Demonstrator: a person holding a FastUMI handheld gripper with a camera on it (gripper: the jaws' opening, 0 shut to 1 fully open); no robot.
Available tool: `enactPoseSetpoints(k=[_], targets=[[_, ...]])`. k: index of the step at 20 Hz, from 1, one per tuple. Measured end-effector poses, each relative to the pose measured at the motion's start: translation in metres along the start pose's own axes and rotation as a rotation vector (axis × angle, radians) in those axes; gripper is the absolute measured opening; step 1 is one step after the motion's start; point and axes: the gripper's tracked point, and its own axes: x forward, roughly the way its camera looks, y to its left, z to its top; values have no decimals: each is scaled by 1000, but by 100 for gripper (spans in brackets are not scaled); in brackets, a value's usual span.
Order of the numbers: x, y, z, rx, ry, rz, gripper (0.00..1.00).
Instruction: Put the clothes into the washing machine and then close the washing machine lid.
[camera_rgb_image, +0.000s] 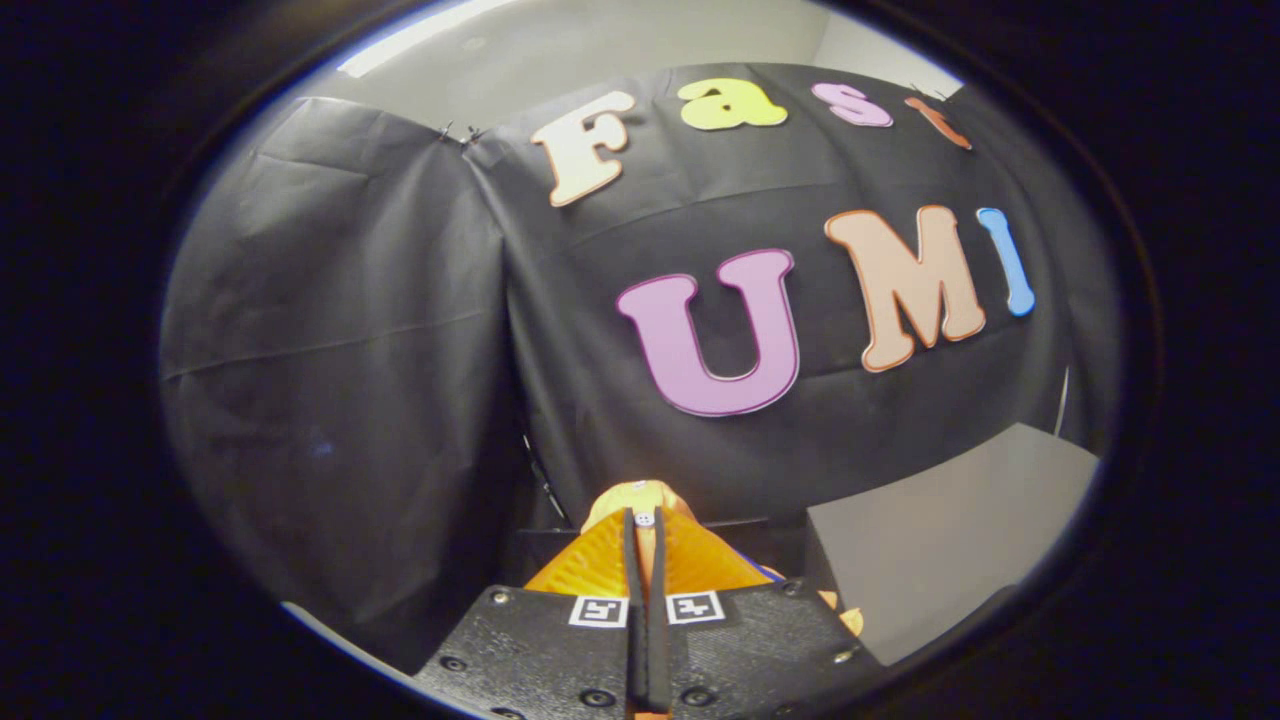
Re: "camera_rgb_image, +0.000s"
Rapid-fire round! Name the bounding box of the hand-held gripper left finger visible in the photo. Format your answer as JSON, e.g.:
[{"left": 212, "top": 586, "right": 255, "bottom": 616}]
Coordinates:
[{"left": 412, "top": 507, "right": 649, "bottom": 720}]

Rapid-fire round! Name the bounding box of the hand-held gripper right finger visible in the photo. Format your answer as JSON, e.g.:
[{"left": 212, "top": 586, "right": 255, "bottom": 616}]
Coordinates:
[{"left": 648, "top": 507, "right": 886, "bottom": 720}]

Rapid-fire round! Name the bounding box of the orange yellow shirt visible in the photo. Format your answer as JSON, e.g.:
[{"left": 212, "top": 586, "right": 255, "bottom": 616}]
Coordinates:
[{"left": 580, "top": 478, "right": 866, "bottom": 641}]

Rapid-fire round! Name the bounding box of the white cabinet with grey top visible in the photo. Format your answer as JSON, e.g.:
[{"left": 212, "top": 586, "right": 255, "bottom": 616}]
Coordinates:
[{"left": 805, "top": 422, "right": 1101, "bottom": 667}]

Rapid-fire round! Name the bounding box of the black backdrop cloth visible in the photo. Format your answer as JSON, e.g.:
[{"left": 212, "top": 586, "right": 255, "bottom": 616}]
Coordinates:
[{"left": 160, "top": 62, "right": 1121, "bottom": 673}]

